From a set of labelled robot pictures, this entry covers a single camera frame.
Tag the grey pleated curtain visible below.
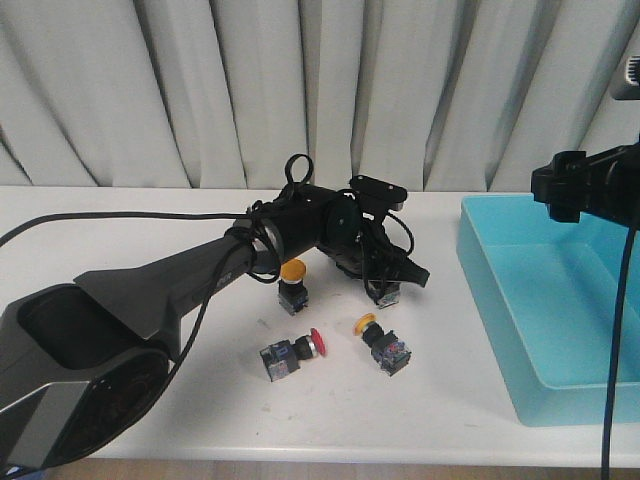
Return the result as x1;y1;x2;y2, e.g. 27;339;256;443
1;1;639;192

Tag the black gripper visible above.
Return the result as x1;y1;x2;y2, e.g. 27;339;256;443
319;213;430;288

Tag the red push button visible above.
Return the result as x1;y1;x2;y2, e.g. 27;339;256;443
259;328;326;382
367;280;400;309

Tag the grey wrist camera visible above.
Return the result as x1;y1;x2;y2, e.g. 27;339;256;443
609;55;640;101

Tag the yellow push button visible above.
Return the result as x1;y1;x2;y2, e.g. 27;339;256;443
353;313;412;376
278;258;309;315

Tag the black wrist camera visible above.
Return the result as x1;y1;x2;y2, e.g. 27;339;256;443
349;175;408;215

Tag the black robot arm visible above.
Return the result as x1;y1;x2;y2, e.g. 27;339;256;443
1;179;429;479

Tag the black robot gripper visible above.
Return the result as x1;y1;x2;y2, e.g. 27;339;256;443
531;143;639;227

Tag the light blue plastic box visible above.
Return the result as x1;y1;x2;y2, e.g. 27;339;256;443
457;195;627;427

